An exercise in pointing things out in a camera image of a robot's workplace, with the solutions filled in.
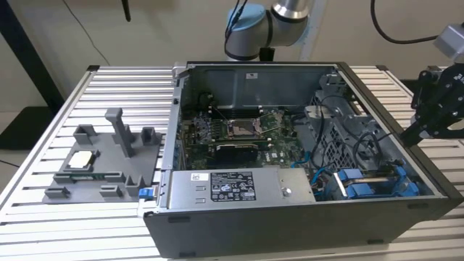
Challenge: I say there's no black looped disk wire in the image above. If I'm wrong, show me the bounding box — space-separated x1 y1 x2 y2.
353 130 399 165

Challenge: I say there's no black graphics card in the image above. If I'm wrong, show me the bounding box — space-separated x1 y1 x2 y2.
208 142 271 167

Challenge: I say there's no black antenna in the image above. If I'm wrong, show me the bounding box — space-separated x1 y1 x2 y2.
120 0 132 22

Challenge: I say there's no perforated metal drive cage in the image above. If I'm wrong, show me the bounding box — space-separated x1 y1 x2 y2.
304 89 403 172

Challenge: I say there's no black stand with base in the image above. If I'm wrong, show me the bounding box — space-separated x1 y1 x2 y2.
0 0 64 150

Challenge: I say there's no long black cable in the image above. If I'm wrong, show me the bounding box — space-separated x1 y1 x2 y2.
312 95 360 169

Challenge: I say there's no RAM slot row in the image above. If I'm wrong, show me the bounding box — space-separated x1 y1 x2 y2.
208 104 264 115

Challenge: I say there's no thin wire locking lever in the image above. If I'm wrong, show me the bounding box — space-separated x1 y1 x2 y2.
212 105 229 122

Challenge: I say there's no grey parts rack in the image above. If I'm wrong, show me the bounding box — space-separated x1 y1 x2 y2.
43 108 164 204

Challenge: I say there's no green motherboard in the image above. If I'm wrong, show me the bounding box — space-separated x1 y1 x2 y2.
180 110 309 170

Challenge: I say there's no CPU socket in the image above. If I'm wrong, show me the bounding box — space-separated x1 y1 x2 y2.
227 119 260 138

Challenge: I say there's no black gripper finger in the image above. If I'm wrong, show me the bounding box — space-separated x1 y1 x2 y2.
408 108 464 147
400 69 441 145

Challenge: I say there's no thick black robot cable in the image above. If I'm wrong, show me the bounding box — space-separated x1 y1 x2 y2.
369 0 441 44

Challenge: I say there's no blue disk wire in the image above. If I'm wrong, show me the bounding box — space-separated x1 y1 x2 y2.
293 159 340 180

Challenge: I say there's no hard disk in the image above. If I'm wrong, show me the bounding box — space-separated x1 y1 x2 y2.
335 164 421 196

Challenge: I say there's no silver power supply unit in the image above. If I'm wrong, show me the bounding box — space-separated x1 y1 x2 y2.
167 167 316 210

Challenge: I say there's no green RAM stick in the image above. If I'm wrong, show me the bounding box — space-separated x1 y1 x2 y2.
71 175 109 182

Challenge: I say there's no silver CPU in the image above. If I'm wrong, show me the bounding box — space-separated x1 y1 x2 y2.
68 151 97 170

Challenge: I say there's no metal socket cover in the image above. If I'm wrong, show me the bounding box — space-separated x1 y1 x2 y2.
255 113 285 130

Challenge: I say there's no open black PC case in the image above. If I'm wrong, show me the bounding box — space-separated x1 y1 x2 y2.
143 61 464 259

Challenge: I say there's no thin black wall cable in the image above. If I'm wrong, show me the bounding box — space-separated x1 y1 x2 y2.
63 0 112 66

